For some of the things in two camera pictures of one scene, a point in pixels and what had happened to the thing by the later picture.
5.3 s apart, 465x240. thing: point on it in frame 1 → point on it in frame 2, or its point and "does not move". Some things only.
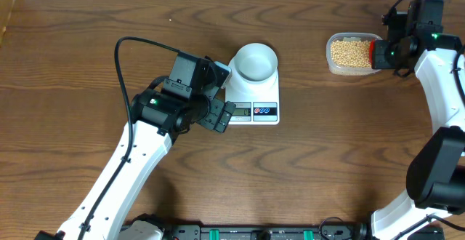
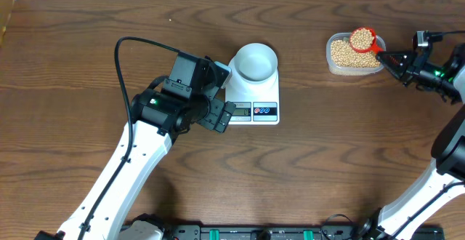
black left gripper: (218, 114) does not move
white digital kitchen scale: (253, 106) does not move
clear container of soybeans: (348, 53) does not move
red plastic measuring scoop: (371, 45) → (363, 39)
